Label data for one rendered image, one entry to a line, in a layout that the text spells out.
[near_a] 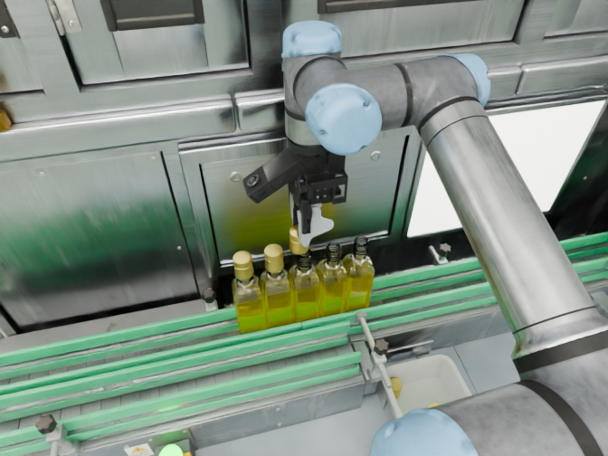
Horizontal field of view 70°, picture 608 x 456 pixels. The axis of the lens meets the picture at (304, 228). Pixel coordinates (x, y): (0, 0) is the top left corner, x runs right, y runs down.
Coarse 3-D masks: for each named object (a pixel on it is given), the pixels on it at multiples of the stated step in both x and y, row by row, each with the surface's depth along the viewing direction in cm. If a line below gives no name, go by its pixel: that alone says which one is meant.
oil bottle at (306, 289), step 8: (296, 264) 88; (312, 264) 88; (296, 272) 86; (312, 272) 86; (296, 280) 85; (304, 280) 85; (312, 280) 85; (296, 288) 85; (304, 288) 86; (312, 288) 86; (296, 296) 87; (304, 296) 87; (312, 296) 88; (296, 304) 89; (304, 304) 89; (312, 304) 90; (296, 312) 91; (304, 312) 91; (312, 312) 92; (296, 320) 93; (304, 320) 93
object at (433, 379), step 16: (400, 368) 98; (416, 368) 100; (432, 368) 102; (448, 368) 100; (384, 384) 96; (416, 384) 103; (432, 384) 103; (448, 384) 101; (464, 384) 95; (400, 400) 100; (416, 400) 100; (432, 400) 100; (448, 400) 100; (400, 416) 90
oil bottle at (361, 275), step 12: (348, 264) 88; (360, 264) 87; (372, 264) 88; (348, 276) 88; (360, 276) 88; (372, 276) 89; (348, 288) 90; (360, 288) 91; (348, 300) 93; (360, 300) 94
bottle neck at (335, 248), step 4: (328, 244) 84; (332, 244) 85; (336, 244) 84; (328, 248) 84; (332, 248) 85; (336, 248) 85; (340, 248) 84; (328, 252) 83; (332, 252) 83; (336, 252) 83; (340, 252) 84; (328, 256) 84; (332, 256) 84; (336, 256) 84; (340, 256) 85; (328, 260) 85; (332, 260) 84; (336, 260) 84; (328, 264) 86; (332, 264) 85; (336, 264) 85; (328, 268) 86; (332, 268) 86; (336, 268) 86
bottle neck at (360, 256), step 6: (354, 240) 85; (360, 240) 86; (366, 240) 85; (354, 246) 86; (360, 246) 84; (366, 246) 85; (354, 252) 86; (360, 252) 85; (366, 252) 86; (354, 258) 87; (360, 258) 86
